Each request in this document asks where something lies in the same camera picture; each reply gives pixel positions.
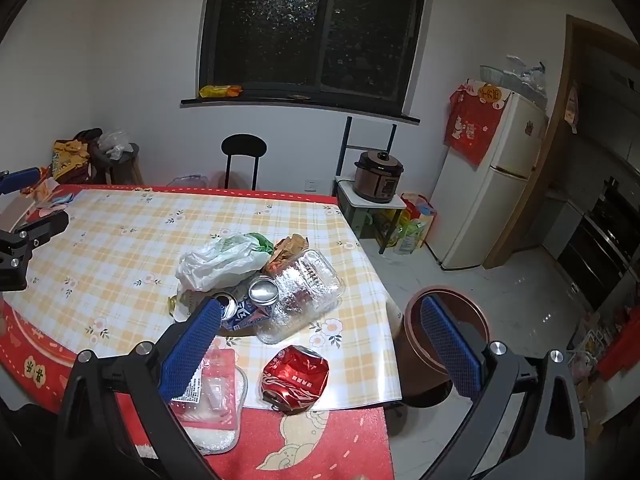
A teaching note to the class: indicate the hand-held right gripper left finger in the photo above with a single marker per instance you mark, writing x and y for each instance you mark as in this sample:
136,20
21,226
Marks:
189,352

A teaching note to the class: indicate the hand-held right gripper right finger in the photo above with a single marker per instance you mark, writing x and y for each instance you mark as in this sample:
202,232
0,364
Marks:
450,350

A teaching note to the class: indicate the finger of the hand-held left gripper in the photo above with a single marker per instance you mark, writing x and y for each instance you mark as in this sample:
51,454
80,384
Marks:
45,225
20,180

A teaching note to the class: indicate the brown trash bin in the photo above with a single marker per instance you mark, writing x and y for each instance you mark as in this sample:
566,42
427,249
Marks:
415,350

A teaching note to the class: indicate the blue drink can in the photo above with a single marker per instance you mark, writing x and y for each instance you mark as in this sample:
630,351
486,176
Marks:
240,317
263,291

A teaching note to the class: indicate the silver scouring sponge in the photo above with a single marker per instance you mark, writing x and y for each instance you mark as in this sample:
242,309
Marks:
220,437

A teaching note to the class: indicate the white plastic bag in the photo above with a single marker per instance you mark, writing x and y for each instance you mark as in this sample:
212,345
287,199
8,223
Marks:
215,262

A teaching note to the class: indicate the crushed red drink can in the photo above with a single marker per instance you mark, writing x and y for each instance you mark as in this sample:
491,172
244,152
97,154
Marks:
295,377

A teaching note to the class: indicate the clear plastic food container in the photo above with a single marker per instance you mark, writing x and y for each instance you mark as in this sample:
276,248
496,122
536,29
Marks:
310,290

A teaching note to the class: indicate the clear plastic package red label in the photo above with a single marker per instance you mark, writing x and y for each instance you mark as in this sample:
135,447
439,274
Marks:
215,390

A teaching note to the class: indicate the gold foil wrapper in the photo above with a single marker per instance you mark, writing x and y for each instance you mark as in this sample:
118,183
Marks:
175,307

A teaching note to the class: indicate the yellow and brown clothing pile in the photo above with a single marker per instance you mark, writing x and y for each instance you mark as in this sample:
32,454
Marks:
72,160

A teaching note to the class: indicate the plaid yellow tablecloth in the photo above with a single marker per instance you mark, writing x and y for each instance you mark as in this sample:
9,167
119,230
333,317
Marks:
125,260

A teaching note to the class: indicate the wooden stool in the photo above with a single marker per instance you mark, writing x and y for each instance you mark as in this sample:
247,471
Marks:
122,167

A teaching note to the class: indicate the crumpled clear plastic bag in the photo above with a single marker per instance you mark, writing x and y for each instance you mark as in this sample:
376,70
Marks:
114,142

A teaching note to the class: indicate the pink and white bag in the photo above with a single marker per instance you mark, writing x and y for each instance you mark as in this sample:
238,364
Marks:
582,360

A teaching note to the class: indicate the brown paper bag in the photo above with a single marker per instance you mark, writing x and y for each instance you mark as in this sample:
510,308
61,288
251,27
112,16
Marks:
287,250

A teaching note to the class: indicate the red shopping bag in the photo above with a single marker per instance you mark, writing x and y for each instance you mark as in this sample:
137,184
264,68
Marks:
419,207

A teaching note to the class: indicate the cardboard box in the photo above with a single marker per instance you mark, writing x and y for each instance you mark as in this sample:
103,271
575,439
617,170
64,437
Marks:
592,405

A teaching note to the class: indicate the white refrigerator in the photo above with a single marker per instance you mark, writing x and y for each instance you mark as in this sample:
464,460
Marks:
480,195

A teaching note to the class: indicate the red printed tablecloth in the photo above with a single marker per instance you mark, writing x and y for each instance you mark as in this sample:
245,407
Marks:
320,445

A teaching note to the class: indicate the black built-in oven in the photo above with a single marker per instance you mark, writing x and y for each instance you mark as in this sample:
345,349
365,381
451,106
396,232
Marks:
597,245

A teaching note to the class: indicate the brown rice cooker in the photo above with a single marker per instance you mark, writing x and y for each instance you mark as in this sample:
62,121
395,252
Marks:
379,175

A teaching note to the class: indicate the black round-back chair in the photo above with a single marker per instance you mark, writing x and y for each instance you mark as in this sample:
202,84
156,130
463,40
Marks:
244,147

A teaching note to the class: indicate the yellow snack packet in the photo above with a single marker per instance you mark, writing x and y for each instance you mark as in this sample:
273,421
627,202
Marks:
220,91

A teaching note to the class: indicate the red printed cloth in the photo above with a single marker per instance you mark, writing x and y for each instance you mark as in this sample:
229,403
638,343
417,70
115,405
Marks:
472,125

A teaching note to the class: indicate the hanging door ornament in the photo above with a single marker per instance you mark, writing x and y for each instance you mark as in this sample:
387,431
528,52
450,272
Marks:
571,107

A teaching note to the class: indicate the black window sill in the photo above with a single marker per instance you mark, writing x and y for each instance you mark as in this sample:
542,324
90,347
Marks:
300,105

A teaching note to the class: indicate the glass bowl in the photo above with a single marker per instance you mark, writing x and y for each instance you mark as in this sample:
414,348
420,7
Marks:
491,74

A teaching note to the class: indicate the clear plastic bags pile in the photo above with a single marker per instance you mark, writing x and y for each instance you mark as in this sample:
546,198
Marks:
527,77

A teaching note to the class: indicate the dark window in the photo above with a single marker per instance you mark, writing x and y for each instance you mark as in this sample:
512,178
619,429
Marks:
315,25

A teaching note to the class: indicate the white wall socket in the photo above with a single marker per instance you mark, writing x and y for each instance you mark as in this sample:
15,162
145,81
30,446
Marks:
311,185

